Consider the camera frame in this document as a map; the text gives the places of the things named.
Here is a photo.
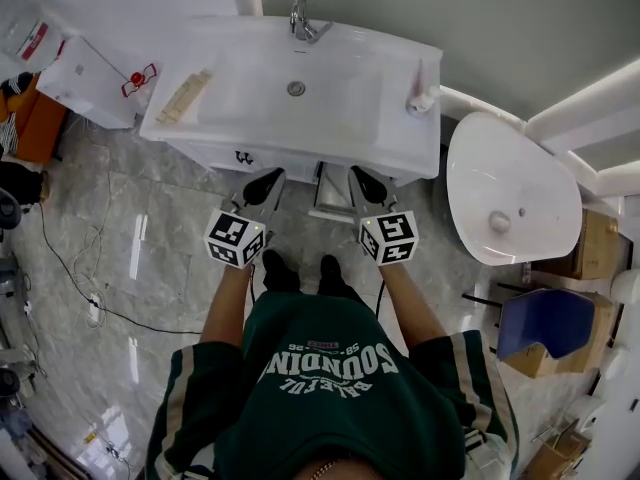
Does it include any white small cabinet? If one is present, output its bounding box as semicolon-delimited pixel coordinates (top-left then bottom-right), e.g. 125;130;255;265
35;35;151;130

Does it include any clear red label water bottle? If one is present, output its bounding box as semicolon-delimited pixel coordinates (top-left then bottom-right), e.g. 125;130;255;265
0;0;69;64

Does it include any red capped plastic bottle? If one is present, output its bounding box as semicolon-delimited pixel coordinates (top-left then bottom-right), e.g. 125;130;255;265
121;61;158;107

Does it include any white power strip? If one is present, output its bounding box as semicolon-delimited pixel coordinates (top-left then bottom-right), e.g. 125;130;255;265
87;292;106;327

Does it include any white floor cable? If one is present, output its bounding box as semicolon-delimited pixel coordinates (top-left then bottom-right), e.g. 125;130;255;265
64;117;114;289

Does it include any person's left leg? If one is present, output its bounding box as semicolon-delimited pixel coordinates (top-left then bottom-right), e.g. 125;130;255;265
261;248;302;297

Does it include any grey white plastic seat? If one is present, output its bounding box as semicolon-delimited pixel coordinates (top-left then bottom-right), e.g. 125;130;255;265
0;190;24;232

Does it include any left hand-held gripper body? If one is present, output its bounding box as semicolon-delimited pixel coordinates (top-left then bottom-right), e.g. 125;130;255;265
203;200;276;270

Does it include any person's green printed shirt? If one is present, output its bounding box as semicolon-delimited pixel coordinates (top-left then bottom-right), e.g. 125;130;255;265
146;290;519;480

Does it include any blue plastic cover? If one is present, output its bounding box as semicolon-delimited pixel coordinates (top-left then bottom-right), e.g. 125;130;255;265
496;287;596;362

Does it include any person's right leg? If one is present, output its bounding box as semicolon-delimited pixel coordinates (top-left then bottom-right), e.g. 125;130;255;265
317;253;365;305

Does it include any black floor cable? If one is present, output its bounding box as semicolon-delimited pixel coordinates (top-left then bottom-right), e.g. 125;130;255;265
38;200;204;335

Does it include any white ceramic sink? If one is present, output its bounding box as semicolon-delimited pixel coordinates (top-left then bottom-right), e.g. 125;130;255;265
138;14;445;179

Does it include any person's left forearm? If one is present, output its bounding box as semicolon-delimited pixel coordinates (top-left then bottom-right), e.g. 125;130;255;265
198;262;257;349

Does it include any person's gold chain necklace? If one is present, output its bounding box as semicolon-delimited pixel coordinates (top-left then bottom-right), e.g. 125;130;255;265
308;460;346;480

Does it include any brown cardboard box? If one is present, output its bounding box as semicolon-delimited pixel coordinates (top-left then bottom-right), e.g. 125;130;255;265
544;207;620;282
501;292;617;380
522;430;594;480

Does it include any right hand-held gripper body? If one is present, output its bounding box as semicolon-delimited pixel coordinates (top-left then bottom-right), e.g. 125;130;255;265
358;202;420;268

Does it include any white soap dispenser bottle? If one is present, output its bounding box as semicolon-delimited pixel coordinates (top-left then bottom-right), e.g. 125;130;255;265
405;57;440;117

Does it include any white oval bathtub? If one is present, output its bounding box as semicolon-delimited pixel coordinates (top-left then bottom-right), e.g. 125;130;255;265
446;111;584;267

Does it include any chrome faucet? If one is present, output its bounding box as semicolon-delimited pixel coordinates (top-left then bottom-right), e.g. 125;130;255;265
288;0;334;45

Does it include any person's right forearm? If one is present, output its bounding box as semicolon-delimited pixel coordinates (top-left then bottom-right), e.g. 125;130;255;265
378;262;448;354

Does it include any person's leg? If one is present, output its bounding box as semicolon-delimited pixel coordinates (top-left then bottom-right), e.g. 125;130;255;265
261;248;302;297
317;253;365;305

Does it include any white vanity cabinet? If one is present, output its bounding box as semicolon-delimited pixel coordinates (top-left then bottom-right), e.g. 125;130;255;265
164;137;437;189

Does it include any orange sofa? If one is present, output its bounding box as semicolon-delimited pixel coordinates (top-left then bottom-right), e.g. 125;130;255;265
0;70;69;164

